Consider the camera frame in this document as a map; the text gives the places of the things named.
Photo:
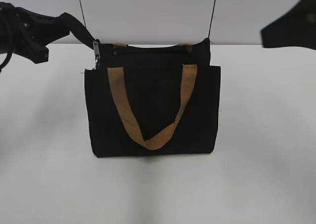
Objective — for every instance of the silver zipper pull with ring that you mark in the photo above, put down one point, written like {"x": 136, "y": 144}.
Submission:
{"x": 97, "y": 54}

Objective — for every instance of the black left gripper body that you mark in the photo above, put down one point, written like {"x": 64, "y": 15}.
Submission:
{"x": 33, "y": 32}

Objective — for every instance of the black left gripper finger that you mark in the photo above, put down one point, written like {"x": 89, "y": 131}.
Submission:
{"x": 79, "y": 31}

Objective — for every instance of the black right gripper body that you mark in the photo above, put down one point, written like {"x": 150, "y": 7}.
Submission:
{"x": 296, "y": 28}

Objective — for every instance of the black bag with tan handles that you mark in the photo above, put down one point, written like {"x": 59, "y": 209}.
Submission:
{"x": 164, "y": 86}

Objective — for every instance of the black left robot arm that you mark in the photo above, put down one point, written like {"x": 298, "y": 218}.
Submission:
{"x": 7, "y": 31}

